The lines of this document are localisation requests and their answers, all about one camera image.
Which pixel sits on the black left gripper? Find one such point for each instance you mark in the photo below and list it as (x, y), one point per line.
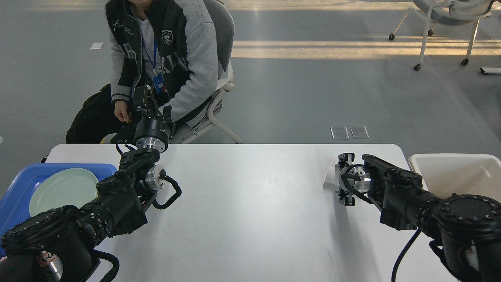
(152, 130)

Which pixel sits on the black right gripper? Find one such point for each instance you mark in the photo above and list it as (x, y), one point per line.
(350, 178)

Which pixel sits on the white paper cup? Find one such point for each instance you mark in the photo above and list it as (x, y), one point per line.
(331, 182)

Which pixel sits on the pale green plate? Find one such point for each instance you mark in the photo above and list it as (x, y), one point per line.
(73, 186)

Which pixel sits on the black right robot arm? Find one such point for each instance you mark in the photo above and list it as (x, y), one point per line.
(464, 228)

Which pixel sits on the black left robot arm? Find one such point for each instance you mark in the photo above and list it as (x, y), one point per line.
(59, 245)

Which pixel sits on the person's right hand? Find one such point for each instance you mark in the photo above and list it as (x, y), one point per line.
(121, 111)

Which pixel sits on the clear floor plate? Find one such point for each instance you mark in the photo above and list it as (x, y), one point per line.
(340, 133)
(359, 132)

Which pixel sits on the seated person in grey cardigan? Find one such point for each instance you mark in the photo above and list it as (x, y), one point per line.
(186, 40)

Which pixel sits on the grey white office chair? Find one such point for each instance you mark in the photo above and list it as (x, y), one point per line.
(224, 29)

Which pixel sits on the white plastic bin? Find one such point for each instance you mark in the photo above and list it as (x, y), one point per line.
(444, 174)

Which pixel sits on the blue plastic tray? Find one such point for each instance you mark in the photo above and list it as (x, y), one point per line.
(15, 203)

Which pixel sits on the white bar on floor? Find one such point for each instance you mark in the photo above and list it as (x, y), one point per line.
(490, 70)

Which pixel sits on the white rolling chair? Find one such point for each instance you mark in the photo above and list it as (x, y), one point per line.
(447, 12)

